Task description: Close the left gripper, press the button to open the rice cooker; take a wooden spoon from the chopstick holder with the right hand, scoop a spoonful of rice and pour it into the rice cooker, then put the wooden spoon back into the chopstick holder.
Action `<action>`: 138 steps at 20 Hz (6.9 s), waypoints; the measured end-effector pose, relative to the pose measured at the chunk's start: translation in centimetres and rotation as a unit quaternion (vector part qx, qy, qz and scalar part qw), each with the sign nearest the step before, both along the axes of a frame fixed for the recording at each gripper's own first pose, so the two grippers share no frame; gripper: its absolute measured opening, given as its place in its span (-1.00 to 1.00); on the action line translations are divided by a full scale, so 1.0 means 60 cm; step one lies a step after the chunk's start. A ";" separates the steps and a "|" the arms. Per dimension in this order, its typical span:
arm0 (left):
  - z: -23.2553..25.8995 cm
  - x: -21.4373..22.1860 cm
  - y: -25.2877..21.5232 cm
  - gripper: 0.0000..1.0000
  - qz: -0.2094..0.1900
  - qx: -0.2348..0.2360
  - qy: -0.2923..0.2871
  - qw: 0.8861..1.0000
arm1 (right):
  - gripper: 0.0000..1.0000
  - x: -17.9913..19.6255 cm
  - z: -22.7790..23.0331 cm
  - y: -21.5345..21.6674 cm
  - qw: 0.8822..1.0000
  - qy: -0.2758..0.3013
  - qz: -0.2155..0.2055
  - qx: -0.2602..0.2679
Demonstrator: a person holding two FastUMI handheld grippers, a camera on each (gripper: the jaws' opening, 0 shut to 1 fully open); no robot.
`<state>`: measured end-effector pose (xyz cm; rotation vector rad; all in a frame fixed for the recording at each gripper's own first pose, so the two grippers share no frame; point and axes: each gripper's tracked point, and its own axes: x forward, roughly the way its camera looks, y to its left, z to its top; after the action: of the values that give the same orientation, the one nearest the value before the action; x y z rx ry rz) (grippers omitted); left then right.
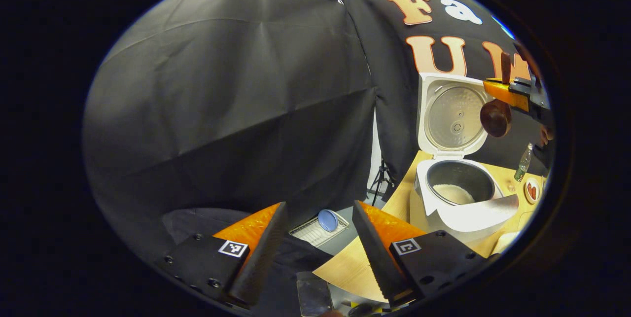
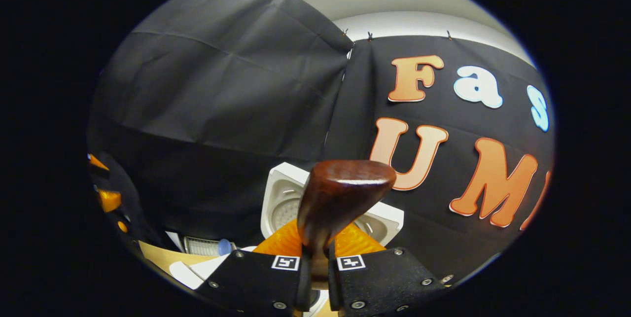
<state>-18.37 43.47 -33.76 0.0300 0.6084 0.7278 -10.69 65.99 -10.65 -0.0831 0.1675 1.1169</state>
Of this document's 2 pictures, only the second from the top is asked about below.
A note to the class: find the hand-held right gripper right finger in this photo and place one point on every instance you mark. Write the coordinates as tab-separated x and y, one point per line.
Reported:
384	277

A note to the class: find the white ribbed object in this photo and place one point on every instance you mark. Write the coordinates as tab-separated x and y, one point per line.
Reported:
199	247

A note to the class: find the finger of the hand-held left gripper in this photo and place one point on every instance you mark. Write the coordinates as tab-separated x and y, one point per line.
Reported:
109	201

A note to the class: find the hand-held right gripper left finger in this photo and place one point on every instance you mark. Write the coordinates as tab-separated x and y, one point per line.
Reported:
246	277

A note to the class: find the blue round object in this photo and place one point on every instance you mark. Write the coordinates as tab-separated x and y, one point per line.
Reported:
225	247

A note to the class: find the dark wooden spoon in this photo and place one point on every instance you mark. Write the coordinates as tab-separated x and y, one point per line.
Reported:
340	193

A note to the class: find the white rice cooker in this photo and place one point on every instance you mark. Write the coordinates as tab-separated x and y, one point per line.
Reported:
281	184

